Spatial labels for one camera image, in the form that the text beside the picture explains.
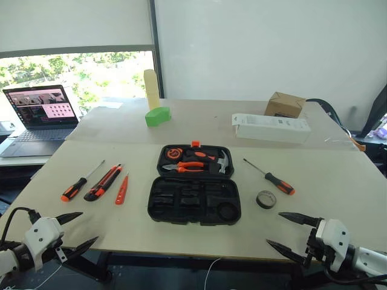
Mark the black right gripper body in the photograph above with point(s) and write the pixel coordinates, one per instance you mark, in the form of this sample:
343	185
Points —
313	247

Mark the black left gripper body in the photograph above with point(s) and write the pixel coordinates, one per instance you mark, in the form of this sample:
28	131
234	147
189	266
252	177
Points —
53	249

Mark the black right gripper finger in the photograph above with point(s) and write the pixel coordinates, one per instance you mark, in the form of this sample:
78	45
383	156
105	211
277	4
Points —
287	252
299	219

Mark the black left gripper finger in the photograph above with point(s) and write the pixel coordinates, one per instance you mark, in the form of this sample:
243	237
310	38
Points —
69	217
80	249

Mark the black tape roll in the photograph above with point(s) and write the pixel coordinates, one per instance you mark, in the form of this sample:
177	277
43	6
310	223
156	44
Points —
266	200

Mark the orange black utility knife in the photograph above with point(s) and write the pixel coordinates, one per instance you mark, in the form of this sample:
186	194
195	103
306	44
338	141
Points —
101	185

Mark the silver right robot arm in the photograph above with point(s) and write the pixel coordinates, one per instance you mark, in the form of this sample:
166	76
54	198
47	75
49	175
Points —
370	258

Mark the black tool case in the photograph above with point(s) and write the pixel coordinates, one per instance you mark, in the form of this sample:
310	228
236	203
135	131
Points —
193	201

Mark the long white carton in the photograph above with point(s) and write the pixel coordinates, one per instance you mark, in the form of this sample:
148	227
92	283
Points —
272	130

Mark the claw hammer orange black grip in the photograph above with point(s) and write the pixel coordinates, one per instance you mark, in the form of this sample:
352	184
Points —
222	166

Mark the dark laptop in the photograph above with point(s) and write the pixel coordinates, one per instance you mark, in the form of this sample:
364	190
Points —
39	121

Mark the brown cardboard box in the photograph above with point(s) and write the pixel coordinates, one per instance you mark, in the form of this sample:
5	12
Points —
284	105

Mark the white paper sheet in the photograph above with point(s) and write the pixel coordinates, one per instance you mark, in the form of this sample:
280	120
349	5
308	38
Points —
110	105

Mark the orange black tape measure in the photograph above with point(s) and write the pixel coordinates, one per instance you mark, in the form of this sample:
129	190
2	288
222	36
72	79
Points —
173	153

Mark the purple bundle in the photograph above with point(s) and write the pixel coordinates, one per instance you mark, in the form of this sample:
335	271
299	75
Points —
381	127

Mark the green plastic block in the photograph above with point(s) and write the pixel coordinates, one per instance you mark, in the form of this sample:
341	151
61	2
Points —
157	117

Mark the pale yellow upright block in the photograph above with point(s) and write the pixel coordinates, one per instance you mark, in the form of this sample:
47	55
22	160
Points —
152	90

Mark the white roller blind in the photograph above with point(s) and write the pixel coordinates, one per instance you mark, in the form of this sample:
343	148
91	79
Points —
75	24

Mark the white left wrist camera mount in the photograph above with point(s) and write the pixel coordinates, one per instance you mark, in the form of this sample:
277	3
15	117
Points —
40	234

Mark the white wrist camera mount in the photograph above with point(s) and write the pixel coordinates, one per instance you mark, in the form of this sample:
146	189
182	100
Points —
40	234
334	238

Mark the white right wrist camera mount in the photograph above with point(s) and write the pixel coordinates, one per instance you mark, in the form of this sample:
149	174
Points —
334	238

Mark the black table frame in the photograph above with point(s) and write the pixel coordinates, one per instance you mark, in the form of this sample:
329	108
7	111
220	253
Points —
99	266

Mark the dark slanted window post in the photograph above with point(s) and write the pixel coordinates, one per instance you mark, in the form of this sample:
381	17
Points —
376	111

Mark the dark window frame post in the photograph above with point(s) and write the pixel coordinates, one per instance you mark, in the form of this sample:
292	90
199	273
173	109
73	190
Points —
157	48

